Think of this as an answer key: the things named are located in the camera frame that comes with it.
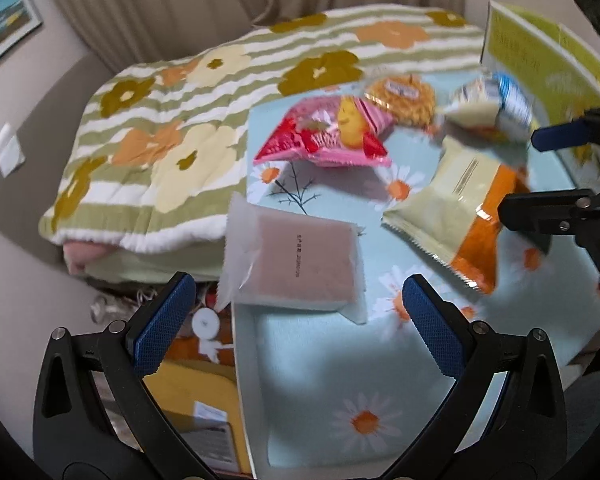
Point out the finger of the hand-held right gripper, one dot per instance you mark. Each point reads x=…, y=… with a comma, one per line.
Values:
x=560, y=135
x=540, y=210

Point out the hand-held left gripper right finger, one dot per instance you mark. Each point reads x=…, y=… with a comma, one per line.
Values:
x=430, y=330

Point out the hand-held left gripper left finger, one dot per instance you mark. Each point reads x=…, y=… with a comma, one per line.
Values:
x=162, y=325

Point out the blue and white snack packet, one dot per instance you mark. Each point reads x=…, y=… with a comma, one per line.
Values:
x=495, y=105

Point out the yellow-green cardboard box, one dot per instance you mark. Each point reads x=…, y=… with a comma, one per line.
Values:
x=540, y=55

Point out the cream and orange snack packet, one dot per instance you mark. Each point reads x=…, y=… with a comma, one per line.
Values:
x=445, y=205

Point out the white round object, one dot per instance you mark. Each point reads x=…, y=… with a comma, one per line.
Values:
x=205, y=323

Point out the yellow box with white label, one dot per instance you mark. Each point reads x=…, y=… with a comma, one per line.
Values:
x=195, y=400

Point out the pink bed sheet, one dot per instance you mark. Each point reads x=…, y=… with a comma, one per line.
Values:
x=82, y=256

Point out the light blue daisy tablecloth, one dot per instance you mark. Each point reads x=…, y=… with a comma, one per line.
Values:
x=320, y=360

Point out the translucent purple snack packet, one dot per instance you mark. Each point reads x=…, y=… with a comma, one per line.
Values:
x=300, y=260

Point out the clear packet of golden pastry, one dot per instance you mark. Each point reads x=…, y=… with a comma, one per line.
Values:
x=405, y=100

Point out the floral striped blanket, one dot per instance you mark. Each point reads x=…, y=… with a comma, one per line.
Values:
x=180, y=125

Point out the pink snack packet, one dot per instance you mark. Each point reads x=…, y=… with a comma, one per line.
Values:
x=320, y=135

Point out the beige curtain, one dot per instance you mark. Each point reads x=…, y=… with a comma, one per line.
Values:
x=180, y=5

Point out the white paper wall note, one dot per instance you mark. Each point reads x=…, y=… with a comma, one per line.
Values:
x=7, y=152

